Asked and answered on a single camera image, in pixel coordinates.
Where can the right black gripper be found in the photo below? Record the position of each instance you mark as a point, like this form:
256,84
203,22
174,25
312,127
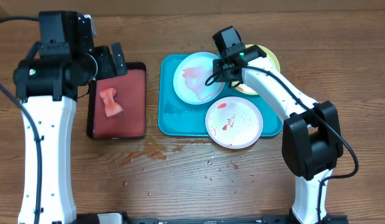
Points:
222,78

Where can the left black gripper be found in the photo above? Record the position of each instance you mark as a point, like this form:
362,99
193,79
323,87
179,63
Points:
104,61

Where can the red-stained sponge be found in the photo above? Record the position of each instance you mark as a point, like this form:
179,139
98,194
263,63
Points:
111,108

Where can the light blue plate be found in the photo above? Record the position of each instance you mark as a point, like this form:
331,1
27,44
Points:
190,77

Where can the white plate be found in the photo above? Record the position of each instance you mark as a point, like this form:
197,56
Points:
234,122

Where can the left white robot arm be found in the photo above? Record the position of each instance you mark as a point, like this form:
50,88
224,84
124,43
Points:
47,83

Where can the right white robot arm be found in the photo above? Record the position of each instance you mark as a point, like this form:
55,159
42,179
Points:
309,148

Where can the black tray with red liquid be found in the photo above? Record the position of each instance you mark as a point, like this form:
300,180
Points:
131,95

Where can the teal plastic tray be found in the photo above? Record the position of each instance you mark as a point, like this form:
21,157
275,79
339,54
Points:
178,118

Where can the yellow-green plate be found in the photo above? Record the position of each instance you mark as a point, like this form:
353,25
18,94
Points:
243,88

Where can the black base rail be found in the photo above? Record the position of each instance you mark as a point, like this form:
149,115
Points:
211,221

